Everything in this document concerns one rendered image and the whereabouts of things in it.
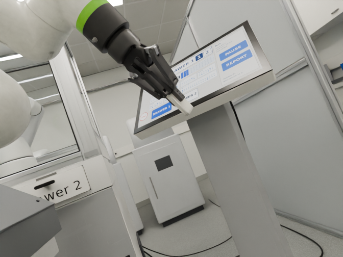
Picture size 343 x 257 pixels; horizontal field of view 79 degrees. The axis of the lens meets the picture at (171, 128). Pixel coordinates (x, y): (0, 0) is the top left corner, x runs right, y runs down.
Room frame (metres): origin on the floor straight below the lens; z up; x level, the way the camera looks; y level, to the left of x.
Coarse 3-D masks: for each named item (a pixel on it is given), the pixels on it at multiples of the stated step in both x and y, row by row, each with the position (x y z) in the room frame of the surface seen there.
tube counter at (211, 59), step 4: (212, 56) 0.75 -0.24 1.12; (204, 60) 0.76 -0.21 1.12; (208, 60) 0.75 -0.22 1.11; (212, 60) 0.73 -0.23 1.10; (196, 64) 0.78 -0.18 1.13; (200, 64) 0.76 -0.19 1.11; (204, 64) 0.75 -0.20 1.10; (188, 68) 0.80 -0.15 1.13; (192, 68) 0.78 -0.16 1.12; (196, 68) 0.77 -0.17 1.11; (200, 68) 0.75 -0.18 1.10; (184, 72) 0.80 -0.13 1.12; (188, 72) 0.78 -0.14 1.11; (192, 72) 0.77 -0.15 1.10; (180, 76) 0.80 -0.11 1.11; (184, 76) 0.79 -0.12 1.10
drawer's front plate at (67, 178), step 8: (80, 168) 0.88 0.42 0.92; (56, 176) 0.85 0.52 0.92; (64, 176) 0.86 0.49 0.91; (72, 176) 0.87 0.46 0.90; (80, 176) 0.88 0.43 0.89; (32, 184) 0.83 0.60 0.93; (40, 184) 0.84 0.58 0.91; (56, 184) 0.85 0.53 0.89; (64, 184) 0.86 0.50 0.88; (72, 184) 0.87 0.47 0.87; (80, 184) 0.87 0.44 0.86; (88, 184) 0.89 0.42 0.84; (32, 192) 0.83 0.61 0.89; (40, 192) 0.83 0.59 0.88; (48, 192) 0.84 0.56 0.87; (64, 192) 0.86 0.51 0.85; (72, 192) 0.86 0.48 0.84; (80, 192) 0.87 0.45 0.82; (56, 200) 0.85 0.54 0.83
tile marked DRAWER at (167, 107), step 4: (168, 104) 0.75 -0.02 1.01; (160, 108) 0.77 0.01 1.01; (164, 108) 0.76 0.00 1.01; (168, 108) 0.74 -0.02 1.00; (152, 112) 0.79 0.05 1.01; (156, 112) 0.77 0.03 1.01; (160, 112) 0.76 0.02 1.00; (164, 112) 0.74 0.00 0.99; (152, 116) 0.78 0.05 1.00; (156, 116) 0.76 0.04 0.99
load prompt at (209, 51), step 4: (208, 48) 0.79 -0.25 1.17; (204, 52) 0.79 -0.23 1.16; (208, 52) 0.77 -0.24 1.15; (212, 52) 0.76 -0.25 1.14; (196, 56) 0.81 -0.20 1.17; (200, 56) 0.79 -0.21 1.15; (204, 56) 0.78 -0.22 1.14; (188, 60) 0.83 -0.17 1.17; (192, 60) 0.81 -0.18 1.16; (196, 60) 0.79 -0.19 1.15; (180, 64) 0.85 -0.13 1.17; (184, 64) 0.83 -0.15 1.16; (188, 64) 0.81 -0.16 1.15; (192, 64) 0.80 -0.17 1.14; (176, 68) 0.85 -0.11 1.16; (180, 68) 0.83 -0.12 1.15; (184, 68) 0.81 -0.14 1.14; (176, 72) 0.83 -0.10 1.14
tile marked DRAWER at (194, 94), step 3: (192, 90) 0.71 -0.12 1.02; (195, 90) 0.70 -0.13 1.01; (186, 93) 0.72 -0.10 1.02; (189, 93) 0.71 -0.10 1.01; (192, 93) 0.70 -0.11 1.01; (195, 93) 0.69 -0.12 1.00; (198, 93) 0.69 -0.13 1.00; (186, 96) 0.72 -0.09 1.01; (189, 96) 0.71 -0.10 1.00; (192, 96) 0.70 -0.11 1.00; (195, 96) 0.69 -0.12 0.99; (198, 96) 0.68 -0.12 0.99; (186, 99) 0.71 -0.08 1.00; (189, 99) 0.70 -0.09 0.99; (192, 99) 0.69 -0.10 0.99
